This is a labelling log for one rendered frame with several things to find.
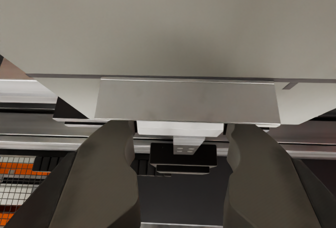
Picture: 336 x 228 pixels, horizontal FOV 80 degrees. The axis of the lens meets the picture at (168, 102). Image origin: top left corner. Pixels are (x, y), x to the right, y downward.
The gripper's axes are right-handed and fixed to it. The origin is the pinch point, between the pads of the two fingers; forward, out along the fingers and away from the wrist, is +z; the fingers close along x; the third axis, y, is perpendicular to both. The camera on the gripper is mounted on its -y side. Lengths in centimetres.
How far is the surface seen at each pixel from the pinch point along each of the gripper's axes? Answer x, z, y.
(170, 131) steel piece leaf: -0.8, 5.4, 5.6
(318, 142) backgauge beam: 28.8, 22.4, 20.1
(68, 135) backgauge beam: -22.8, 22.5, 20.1
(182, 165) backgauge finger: 1.1, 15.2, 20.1
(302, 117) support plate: 9.3, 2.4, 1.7
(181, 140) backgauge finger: 0.5, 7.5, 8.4
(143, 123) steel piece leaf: -3.0, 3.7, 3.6
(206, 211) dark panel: 10, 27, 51
